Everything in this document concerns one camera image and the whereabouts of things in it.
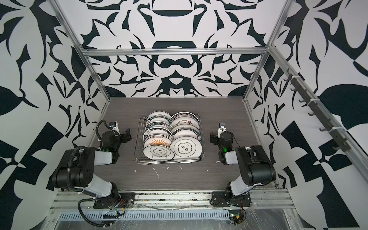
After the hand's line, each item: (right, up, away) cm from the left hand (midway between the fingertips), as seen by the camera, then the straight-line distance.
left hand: (121, 128), depth 93 cm
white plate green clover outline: (+41, -11, -8) cm, 43 cm away
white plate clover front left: (+26, -13, -11) cm, 31 cm away
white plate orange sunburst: (+24, -5, -11) cm, 27 cm away
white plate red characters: (+42, +5, -3) cm, 42 cm away
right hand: (+65, -2, +1) cm, 65 cm away
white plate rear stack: (+25, +7, -6) cm, 27 cm away
